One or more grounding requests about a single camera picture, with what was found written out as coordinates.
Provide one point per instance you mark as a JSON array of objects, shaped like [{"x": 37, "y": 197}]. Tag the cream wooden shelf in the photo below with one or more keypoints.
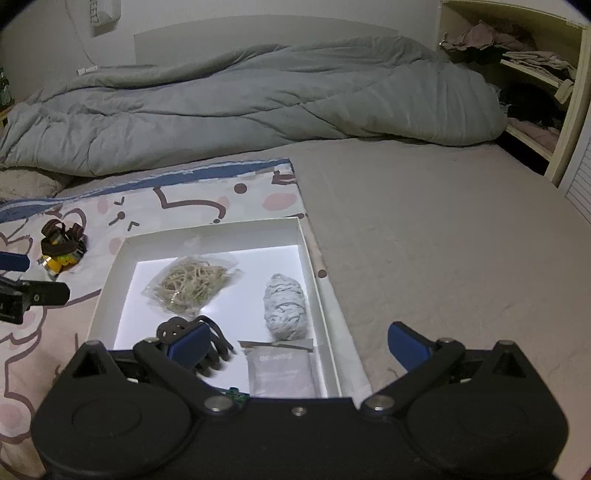
[{"x": 570, "y": 106}]

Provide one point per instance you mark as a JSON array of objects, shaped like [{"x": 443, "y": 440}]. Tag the folded pink clothing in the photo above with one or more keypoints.
[{"x": 535, "y": 134}]

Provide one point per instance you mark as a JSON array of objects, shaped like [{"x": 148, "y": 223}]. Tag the beige pillow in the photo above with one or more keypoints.
[{"x": 27, "y": 184}]

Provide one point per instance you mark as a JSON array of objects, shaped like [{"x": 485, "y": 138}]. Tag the white louvered door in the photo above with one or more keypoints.
[{"x": 579, "y": 184}]

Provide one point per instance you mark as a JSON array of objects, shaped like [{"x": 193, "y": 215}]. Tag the beige bed sheet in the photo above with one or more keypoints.
[{"x": 438, "y": 240}]

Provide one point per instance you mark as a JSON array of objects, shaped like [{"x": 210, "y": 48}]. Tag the pink crumpled clothing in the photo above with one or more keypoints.
[{"x": 489, "y": 37}]

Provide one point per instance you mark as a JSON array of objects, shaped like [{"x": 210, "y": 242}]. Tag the brown hair clip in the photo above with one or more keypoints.
[{"x": 60, "y": 240}]

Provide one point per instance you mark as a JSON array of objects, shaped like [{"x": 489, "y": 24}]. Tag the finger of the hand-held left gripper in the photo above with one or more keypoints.
[
  {"x": 14, "y": 262},
  {"x": 41, "y": 293}
]

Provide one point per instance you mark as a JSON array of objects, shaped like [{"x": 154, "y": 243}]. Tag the white yarn bundle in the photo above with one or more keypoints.
[{"x": 284, "y": 307}]

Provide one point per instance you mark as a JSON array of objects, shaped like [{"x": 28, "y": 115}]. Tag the yellow toy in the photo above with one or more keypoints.
[{"x": 57, "y": 264}]

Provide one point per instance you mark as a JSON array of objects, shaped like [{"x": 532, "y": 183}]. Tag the clear bag of rubber bands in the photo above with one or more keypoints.
[{"x": 191, "y": 281}]

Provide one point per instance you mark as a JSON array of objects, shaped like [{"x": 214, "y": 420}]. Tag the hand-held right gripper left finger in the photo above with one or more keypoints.
[{"x": 189, "y": 345}]

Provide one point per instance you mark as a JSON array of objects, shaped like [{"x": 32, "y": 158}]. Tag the grey foil packet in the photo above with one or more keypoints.
[{"x": 281, "y": 371}]

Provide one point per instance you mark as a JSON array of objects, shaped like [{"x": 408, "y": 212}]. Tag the dark clothing pile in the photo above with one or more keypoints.
[{"x": 531, "y": 106}]

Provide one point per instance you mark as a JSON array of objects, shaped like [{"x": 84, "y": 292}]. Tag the grey duvet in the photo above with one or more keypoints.
[{"x": 231, "y": 106}]

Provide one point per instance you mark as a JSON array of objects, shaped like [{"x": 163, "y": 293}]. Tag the printed blanket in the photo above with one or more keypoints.
[{"x": 55, "y": 364}]

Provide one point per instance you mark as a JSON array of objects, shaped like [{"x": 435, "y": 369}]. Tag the white cardboard box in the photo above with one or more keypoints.
[{"x": 240, "y": 295}]

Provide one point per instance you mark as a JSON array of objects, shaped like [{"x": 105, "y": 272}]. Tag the folded beige clothing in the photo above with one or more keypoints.
[{"x": 540, "y": 64}]

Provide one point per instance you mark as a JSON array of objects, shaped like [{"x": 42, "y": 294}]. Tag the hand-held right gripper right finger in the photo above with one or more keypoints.
[{"x": 406, "y": 344}]

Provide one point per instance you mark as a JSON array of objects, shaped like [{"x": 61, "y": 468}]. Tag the black hair claw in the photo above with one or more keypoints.
[{"x": 171, "y": 328}]

